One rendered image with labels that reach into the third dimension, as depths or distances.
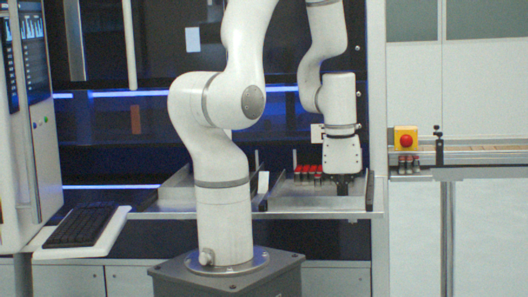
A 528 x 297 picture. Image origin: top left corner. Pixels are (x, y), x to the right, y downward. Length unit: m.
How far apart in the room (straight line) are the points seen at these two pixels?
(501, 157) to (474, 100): 4.53
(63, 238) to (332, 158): 0.76
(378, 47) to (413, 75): 4.64
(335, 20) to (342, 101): 0.21
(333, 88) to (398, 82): 5.03
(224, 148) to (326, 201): 0.47
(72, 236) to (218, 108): 0.74
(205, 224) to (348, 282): 0.93
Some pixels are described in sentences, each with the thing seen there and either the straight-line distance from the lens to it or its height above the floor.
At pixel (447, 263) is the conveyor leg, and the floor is 0.54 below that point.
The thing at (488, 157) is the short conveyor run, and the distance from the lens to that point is 2.42.
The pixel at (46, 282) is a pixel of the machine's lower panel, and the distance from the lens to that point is 2.68.
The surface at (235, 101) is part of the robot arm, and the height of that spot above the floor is 1.23.
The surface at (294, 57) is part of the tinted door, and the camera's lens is 2.27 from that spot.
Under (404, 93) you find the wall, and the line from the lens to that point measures 6.89.
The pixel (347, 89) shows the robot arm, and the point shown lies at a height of 1.20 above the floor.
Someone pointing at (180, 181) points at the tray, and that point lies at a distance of 2.34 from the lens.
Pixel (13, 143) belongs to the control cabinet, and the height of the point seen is 1.09.
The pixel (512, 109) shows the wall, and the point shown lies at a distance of 7.01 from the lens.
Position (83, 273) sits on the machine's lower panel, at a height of 0.55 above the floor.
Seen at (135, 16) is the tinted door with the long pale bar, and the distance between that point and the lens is 2.37.
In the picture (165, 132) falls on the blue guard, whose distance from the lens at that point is 2.37.
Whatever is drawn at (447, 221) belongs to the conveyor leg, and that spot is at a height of 0.69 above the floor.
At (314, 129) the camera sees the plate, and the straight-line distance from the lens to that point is 2.28.
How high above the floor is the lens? 1.41
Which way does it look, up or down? 11 degrees down
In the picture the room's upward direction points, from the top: 3 degrees counter-clockwise
